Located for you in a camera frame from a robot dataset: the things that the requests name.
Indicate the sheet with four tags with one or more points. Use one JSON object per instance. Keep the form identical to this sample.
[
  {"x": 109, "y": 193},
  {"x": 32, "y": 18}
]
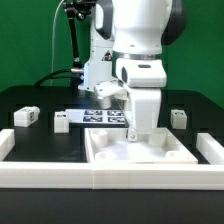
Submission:
[{"x": 95, "y": 116}]

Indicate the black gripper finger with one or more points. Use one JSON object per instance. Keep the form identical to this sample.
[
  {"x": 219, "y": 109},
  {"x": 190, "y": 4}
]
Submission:
[{"x": 131, "y": 136}]

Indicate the white square tabletop with sockets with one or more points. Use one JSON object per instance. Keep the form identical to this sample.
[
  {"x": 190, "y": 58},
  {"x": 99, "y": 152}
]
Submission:
[{"x": 110, "y": 145}]

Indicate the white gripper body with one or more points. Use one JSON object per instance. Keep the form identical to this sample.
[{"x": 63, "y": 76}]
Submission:
[{"x": 142, "y": 108}]

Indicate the white U-shaped fence wall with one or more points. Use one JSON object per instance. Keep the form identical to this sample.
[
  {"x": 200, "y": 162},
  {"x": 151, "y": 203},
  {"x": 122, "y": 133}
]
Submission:
[{"x": 114, "y": 176}]

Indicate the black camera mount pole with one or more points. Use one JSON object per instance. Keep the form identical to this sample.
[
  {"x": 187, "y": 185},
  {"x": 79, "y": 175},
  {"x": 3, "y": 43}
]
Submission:
[{"x": 77, "y": 10}]

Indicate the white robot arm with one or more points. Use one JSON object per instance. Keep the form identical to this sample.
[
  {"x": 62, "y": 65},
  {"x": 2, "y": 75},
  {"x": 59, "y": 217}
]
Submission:
[{"x": 125, "y": 63}]

